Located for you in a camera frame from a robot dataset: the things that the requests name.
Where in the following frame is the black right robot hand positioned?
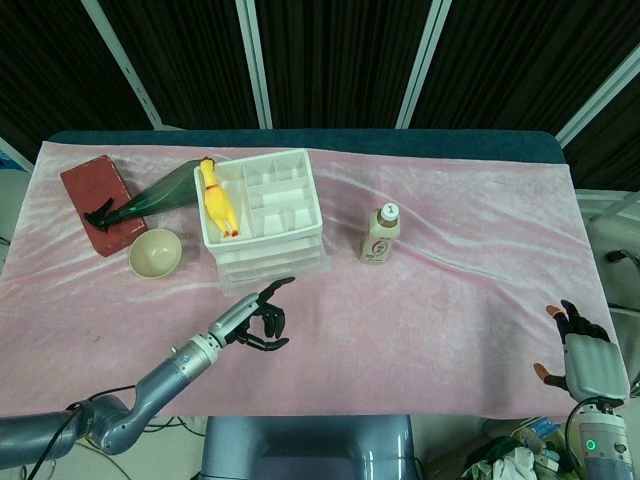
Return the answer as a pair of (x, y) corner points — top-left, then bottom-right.
(532, 299), (629, 404)

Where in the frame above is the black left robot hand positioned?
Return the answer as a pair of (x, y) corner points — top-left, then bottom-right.
(207, 277), (297, 354)

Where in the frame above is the clear plastic container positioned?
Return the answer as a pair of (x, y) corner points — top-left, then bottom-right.
(219, 259), (331, 296)
(212, 230), (325, 259)
(215, 245), (329, 276)

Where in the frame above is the white plastic drawer organizer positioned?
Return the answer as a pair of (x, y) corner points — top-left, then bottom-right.
(193, 148), (331, 297)

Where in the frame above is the beige bowl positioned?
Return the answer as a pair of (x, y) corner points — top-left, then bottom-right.
(128, 228), (183, 279)

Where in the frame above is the yellow rubber chicken toy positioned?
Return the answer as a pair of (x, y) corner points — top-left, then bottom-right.
(198, 156), (240, 240)

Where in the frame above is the green white rag pile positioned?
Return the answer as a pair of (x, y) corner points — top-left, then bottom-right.
(462, 433), (540, 480)

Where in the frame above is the green translucent plastic bottle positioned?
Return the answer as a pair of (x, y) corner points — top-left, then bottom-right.
(82, 158), (204, 235)

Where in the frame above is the blue grey robot torso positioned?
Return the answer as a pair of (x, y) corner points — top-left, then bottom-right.
(201, 414), (417, 480)

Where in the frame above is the milk tea bottle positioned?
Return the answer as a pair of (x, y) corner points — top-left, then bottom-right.
(358, 202), (402, 265)

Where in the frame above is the pink velvet table cloth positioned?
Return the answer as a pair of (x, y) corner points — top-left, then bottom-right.
(0, 139), (632, 419)

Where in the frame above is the red brick block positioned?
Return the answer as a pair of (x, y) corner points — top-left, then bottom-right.
(59, 153), (149, 259)

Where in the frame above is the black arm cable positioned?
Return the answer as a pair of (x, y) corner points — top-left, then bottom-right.
(22, 383), (137, 474)

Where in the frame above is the white frame post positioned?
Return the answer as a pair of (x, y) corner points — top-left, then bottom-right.
(81, 0), (165, 131)
(234, 0), (275, 129)
(553, 29), (640, 149)
(396, 0), (454, 129)

